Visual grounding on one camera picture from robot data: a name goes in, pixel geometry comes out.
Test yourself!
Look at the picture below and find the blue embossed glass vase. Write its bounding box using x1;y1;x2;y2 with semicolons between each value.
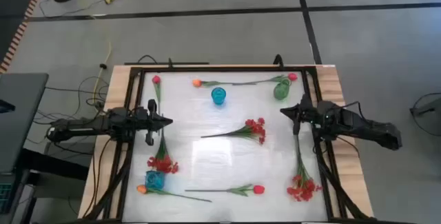
210;86;227;106

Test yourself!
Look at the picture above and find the green glass vase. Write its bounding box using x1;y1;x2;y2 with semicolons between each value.
273;78;291;101

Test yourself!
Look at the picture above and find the black aluminium table frame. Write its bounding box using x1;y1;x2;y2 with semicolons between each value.
81;63;375;224

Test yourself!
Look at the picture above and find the blue ribbed glass vase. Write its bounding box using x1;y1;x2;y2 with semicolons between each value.
144;170;166;190

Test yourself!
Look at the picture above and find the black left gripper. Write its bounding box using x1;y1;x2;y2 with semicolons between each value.
136;99;174;146

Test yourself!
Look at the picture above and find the black mat with striped edge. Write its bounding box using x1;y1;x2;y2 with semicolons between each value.
0;0;48;74

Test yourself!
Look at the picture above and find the orange artificial tulip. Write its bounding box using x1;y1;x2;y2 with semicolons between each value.
136;184;213;203
192;78;258;88

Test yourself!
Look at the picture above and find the red artificial flower bunch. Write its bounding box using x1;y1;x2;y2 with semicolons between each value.
201;116;267;145
286;133;323;203
147;129;180;175

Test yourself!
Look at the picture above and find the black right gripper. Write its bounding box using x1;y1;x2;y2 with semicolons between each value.
280;94;320;135

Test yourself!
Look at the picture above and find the teal storage crate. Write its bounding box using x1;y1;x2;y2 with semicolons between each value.
0;181;14;215

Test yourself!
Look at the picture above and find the red artificial tulip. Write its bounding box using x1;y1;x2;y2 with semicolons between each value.
152;74;163;114
231;72;298;86
184;183;266;198

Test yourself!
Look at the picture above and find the grey office desk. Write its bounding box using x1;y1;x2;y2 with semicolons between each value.
0;73;50;174

